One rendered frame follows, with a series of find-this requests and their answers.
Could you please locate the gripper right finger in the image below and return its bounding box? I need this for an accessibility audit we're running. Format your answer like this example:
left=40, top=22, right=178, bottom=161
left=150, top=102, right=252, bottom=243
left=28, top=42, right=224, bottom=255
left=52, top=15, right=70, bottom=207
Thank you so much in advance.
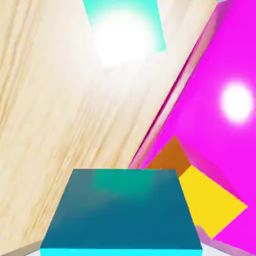
left=195, top=225, right=250, bottom=256

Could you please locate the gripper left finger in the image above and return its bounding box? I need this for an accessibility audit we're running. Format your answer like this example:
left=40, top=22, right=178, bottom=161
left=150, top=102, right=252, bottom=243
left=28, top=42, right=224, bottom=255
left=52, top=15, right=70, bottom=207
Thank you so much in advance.
left=0, top=240, right=42, bottom=256

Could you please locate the small cyan cube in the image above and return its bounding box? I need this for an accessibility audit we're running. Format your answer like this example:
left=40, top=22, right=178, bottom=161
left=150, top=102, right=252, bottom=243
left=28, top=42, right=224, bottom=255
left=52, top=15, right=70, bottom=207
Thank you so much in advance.
left=39, top=168, right=203, bottom=256

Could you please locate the small yellow cube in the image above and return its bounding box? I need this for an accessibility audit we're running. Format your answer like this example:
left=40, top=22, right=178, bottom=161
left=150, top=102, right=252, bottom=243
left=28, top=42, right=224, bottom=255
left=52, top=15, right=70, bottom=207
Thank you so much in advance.
left=144, top=134, right=249, bottom=240

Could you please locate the small turquoise cube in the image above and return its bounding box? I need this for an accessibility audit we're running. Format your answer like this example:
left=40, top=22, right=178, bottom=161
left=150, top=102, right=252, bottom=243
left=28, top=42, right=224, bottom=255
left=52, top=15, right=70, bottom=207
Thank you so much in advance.
left=82, top=0, right=167, bottom=68

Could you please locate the large magenta box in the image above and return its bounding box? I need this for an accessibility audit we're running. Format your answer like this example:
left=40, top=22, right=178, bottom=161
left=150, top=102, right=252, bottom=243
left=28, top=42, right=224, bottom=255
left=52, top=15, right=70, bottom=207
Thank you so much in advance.
left=127, top=0, right=256, bottom=256

